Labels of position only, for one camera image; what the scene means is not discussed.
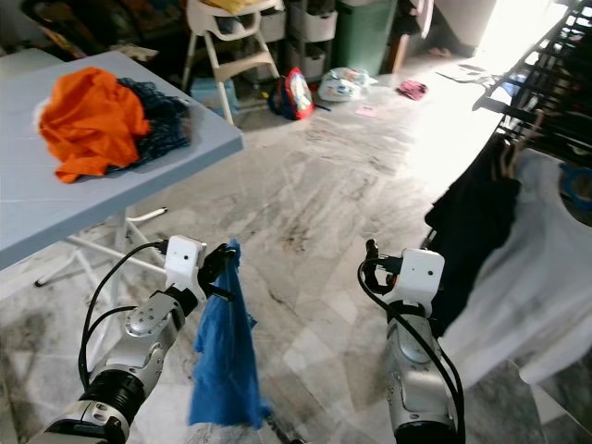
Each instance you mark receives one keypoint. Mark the orange t-shirt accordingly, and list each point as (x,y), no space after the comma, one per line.
(92,125)

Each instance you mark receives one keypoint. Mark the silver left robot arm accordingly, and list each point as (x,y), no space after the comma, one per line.
(148,324)

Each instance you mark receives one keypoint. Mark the beige hanger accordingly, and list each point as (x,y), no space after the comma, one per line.
(504,153)

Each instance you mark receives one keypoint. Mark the blue plastic hanger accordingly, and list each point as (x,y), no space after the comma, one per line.
(575,180)

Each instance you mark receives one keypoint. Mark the black t-shirt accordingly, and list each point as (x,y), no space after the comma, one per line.
(472,222)

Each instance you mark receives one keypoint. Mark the blue plaid shirt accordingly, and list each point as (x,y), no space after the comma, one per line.
(171,125)

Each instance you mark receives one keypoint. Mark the pink paper card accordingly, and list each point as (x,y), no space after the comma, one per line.
(366,110)

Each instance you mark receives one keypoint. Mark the white t-shirt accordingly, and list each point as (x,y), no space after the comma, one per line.
(536,296)

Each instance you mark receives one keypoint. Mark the pink cloth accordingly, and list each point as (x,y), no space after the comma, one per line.
(412,90)

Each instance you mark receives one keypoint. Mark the white plastic bag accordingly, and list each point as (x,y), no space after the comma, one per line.
(344,85)

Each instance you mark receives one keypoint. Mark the red and blue bag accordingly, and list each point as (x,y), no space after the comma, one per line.
(294,92)

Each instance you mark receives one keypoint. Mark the grey folding table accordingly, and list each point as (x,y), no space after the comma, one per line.
(37,194)

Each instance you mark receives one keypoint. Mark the white high chair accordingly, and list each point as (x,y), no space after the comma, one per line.
(231,55)

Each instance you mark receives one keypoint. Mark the green bin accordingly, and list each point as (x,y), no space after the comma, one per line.
(367,37)

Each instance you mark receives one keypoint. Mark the white drawer shelf unit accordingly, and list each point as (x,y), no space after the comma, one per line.
(313,28)

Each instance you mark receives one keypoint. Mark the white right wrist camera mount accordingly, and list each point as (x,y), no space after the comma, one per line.
(418,276)

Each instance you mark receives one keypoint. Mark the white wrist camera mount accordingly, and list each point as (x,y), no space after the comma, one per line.
(185,264)
(418,276)

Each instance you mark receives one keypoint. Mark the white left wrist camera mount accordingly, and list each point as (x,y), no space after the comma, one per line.
(185,264)

